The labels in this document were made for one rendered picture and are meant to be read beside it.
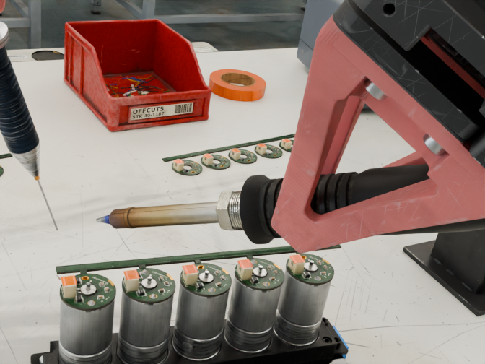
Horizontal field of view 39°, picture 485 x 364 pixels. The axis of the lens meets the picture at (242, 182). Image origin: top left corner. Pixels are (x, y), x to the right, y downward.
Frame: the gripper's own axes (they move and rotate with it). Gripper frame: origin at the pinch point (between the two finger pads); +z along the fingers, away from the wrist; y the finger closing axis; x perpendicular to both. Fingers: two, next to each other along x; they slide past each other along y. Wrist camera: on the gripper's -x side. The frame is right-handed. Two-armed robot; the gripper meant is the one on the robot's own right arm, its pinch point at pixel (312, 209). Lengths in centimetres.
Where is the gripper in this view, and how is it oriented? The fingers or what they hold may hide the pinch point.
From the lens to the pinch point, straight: 23.6
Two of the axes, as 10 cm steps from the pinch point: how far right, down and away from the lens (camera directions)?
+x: 7.2, 6.9, -0.5
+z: -5.5, 6.1, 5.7
